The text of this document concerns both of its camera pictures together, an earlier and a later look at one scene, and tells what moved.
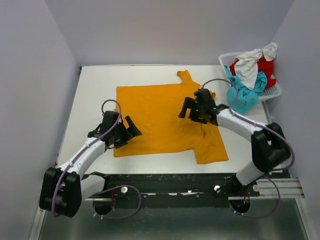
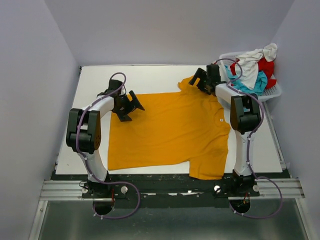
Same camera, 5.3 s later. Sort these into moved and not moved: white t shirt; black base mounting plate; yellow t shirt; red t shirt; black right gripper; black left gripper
Moved: black right gripper; yellow t shirt; black left gripper
Not moved: red t shirt; black base mounting plate; white t shirt
